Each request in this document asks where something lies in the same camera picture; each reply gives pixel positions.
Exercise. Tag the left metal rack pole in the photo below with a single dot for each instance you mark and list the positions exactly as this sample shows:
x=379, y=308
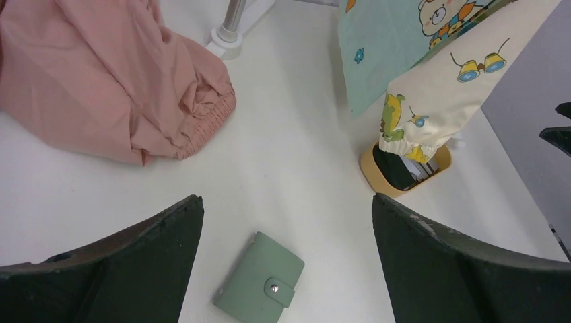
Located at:
x=241, y=18

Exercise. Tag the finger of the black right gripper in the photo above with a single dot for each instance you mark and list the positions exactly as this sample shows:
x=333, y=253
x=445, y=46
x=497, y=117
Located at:
x=564, y=109
x=559, y=137

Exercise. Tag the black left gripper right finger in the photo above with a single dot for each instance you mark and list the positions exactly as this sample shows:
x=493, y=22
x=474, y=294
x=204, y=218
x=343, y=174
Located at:
x=437, y=274

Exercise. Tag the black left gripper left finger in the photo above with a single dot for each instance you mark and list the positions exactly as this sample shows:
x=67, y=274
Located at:
x=138, y=274

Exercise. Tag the cartoon print children's garment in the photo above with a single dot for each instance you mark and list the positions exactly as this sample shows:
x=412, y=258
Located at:
x=431, y=64

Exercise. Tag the black phone in tray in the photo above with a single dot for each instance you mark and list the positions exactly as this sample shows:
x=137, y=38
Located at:
x=393, y=169

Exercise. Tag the yellow oval tray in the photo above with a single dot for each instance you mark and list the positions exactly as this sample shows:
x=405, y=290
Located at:
x=379, y=184

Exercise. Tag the pink crumpled garment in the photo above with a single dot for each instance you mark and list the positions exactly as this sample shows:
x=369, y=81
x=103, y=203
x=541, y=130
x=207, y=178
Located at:
x=108, y=78

